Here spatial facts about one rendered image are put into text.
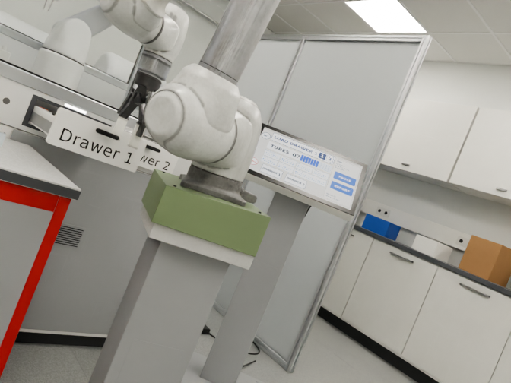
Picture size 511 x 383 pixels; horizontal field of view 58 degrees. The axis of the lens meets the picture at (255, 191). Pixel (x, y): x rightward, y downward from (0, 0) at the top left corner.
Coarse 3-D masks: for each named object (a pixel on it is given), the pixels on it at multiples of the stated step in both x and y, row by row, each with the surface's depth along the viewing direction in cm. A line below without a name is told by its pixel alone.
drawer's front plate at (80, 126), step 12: (60, 108) 131; (60, 120) 132; (72, 120) 134; (84, 120) 136; (60, 132) 133; (72, 132) 135; (84, 132) 137; (96, 132) 139; (60, 144) 134; (72, 144) 136; (84, 144) 138; (96, 144) 140; (108, 144) 142; (120, 144) 144; (144, 144) 149; (96, 156) 141; (120, 156) 145; (132, 156) 148; (132, 168) 149
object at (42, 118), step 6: (36, 108) 156; (42, 108) 161; (36, 114) 153; (42, 114) 149; (48, 114) 144; (30, 120) 156; (36, 120) 151; (42, 120) 146; (48, 120) 142; (36, 126) 150; (42, 126) 144; (48, 126) 140; (48, 132) 138
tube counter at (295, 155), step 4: (296, 152) 202; (292, 156) 201; (296, 156) 201; (300, 156) 202; (304, 156) 202; (300, 160) 200; (304, 160) 200; (308, 160) 201; (312, 160) 201; (316, 160) 202; (312, 164) 200; (316, 164) 200; (320, 164) 201; (324, 164) 201; (320, 168) 199; (324, 168) 200; (328, 168) 200; (328, 172) 199
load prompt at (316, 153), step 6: (276, 138) 205; (282, 138) 206; (288, 138) 207; (288, 144) 204; (294, 144) 205; (300, 144) 206; (300, 150) 204; (306, 150) 204; (312, 150) 205; (318, 150) 206; (312, 156) 203; (318, 156) 204; (324, 156) 204; (330, 156) 205; (330, 162) 203
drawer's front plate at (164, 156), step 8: (152, 144) 186; (144, 152) 185; (152, 152) 187; (160, 152) 189; (168, 152) 191; (152, 160) 188; (160, 160) 190; (168, 160) 192; (176, 160) 194; (152, 168) 188; (160, 168) 191; (168, 168) 193
